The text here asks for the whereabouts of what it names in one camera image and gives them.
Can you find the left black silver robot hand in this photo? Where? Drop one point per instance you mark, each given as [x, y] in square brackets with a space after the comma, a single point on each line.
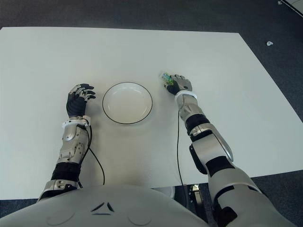
[75, 104]

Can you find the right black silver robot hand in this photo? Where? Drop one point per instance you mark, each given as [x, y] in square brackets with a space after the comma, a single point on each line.
[181, 84]

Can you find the green white toothpaste tube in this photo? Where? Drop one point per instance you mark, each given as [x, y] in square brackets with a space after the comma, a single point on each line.
[165, 79]

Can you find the left silver black robot arm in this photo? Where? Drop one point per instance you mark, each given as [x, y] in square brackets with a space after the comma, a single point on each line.
[71, 144]

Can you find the right silver black robot arm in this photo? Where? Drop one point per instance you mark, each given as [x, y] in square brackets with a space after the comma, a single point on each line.
[213, 151]

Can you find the white plate with black rim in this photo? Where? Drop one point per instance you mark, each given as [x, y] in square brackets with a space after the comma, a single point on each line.
[127, 102]

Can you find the small white floor object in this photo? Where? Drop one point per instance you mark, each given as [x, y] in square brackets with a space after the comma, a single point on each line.
[269, 43]

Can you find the grey robot torso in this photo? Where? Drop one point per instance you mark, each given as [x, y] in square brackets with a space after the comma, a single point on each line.
[106, 208]

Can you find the white furniture piece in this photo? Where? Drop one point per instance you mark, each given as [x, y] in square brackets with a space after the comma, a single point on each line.
[293, 2]

